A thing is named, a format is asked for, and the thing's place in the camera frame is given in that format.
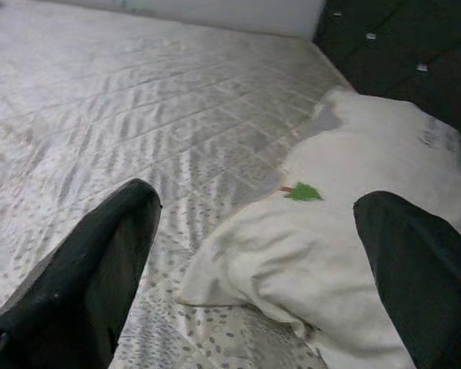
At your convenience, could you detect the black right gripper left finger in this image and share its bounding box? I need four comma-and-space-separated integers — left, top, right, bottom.
0, 178, 163, 369

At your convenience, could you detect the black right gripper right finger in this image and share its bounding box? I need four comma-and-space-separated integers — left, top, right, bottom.
352, 190, 461, 369

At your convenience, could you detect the white pillow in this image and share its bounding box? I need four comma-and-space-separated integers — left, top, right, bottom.
174, 88, 461, 369

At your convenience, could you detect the grey quilted mattress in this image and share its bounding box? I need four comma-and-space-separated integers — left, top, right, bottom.
0, 0, 353, 369

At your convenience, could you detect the dark tufted headboard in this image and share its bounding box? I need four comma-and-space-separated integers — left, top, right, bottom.
313, 0, 461, 174

